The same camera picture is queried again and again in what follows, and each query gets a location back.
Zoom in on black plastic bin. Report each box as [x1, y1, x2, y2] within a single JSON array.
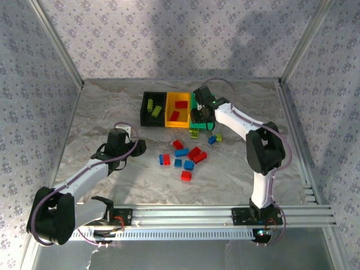
[[139, 91, 168, 128]]

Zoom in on black electronics module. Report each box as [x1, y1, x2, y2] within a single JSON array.
[[93, 229, 116, 245], [251, 228, 274, 245]]

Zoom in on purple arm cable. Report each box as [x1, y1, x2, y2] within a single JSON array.
[[30, 121, 140, 248], [201, 78, 293, 247]]

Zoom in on green plastic bin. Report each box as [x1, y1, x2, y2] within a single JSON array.
[[190, 92, 218, 131]]

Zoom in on yellow plastic bin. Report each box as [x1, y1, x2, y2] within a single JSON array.
[[164, 92, 192, 129]]

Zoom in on floral patterned fabric panel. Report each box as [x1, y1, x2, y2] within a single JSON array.
[[36, 0, 329, 81], [283, 0, 360, 270], [0, 0, 81, 270]]

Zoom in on thin aluminium edge rail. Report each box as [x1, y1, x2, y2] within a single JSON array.
[[81, 78, 282, 84]]

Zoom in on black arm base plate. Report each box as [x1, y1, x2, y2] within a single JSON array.
[[111, 208, 133, 227], [231, 207, 284, 226]]

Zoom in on aluminium side rail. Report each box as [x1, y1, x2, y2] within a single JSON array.
[[277, 80, 323, 205], [42, 84, 85, 197]]

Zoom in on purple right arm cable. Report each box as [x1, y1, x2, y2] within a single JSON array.
[[201, 78, 293, 247]]

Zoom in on wide aluminium extrusion beam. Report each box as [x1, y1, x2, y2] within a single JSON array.
[[70, 204, 337, 228]]

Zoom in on aluminium frame post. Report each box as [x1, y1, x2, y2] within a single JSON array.
[[28, 0, 85, 88], [279, 0, 337, 85]]

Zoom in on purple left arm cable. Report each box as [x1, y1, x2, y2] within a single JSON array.
[[30, 121, 140, 248]]

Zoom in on grey metal sheet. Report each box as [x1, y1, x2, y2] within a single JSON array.
[[26, 227, 341, 270]]

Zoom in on white slotted cable duct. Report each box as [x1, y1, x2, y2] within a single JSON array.
[[69, 228, 255, 242]]

